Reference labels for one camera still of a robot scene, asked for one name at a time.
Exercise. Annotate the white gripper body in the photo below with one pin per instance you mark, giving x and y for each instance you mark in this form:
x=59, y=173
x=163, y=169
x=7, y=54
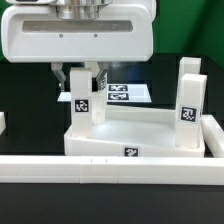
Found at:
x=78, y=30

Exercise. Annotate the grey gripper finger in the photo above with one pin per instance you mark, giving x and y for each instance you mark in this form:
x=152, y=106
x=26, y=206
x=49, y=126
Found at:
x=61, y=72

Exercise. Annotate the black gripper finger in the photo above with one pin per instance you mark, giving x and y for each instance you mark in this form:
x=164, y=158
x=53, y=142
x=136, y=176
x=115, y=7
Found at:
x=99, y=77

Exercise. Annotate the white L-shaped fence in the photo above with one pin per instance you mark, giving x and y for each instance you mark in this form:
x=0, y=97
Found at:
x=111, y=170

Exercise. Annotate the white marker base plate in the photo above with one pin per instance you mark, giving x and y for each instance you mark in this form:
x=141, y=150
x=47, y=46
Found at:
x=121, y=93

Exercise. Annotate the white desk top tray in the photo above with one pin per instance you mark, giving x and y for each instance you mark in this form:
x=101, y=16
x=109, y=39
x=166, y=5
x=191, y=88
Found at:
x=132, y=132

